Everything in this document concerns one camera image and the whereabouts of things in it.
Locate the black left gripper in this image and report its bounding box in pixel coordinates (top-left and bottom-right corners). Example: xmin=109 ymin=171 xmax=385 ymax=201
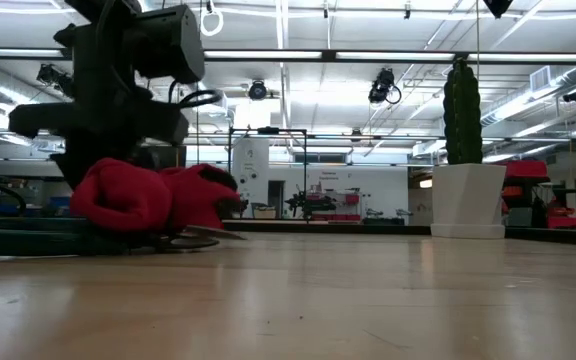
xmin=7 ymin=74 xmax=190 ymax=190

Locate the red and black garden glove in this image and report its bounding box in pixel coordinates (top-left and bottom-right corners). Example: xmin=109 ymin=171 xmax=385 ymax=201
xmin=70 ymin=157 xmax=243 ymax=234

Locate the black monitor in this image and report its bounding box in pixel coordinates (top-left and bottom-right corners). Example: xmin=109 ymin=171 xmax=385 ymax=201
xmin=160 ymin=144 xmax=188 ymax=169

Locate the black twin ceiling spotlight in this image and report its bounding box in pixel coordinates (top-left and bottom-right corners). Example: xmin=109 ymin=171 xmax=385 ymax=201
xmin=36 ymin=63 xmax=77 ymax=99

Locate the green cactus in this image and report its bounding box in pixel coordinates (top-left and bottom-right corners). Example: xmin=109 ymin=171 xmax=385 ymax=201
xmin=442 ymin=57 xmax=484 ymax=166

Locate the black round ceiling spotlight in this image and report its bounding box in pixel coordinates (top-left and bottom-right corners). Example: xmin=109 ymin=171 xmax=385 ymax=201
xmin=247 ymin=79 xmax=268 ymax=101

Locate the red storage bin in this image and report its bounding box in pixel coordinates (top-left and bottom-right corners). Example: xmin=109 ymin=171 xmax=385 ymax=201
xmin=547 ymin=215 xmax=576 ymax=230
xmin=502 ymin=159 xmax=551 ymax=184

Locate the black overhead light beam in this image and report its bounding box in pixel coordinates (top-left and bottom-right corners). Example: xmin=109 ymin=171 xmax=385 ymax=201
xmin=0 ymin=47 xmax=576 ymax=64

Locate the white plant pot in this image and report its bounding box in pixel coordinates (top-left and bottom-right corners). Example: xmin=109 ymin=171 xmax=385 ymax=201
xmin=430 ymin=162 xmax=508 ymax=240

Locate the black background robot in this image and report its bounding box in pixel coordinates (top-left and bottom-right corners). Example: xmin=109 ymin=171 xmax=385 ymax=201
xmin=285 ymin=187 xmax=338 ymax=221

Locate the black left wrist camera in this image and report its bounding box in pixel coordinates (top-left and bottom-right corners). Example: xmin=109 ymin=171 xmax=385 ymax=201
xmin=135 ymin=3 xmax=207 ymax=85

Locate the black ceiling spotlight with cable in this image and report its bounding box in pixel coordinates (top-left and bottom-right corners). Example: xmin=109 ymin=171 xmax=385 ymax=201
xmin=367 ymin=68 xmax=403 ymax=105

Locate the black tubular stand frame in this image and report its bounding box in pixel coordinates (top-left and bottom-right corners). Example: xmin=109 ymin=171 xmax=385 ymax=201
xmin=226 ymin=127 xmax=309 ymax=221

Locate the white hanging cable loop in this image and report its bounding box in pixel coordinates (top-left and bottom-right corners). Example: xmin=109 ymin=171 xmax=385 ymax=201
xmin=199 ymin=8 xmax=225 ymax=38

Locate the black aluminium table frame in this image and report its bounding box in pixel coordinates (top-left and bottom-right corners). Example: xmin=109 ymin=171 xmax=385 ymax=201
xmin=215 ymin=219 xmax=576 ymax=247

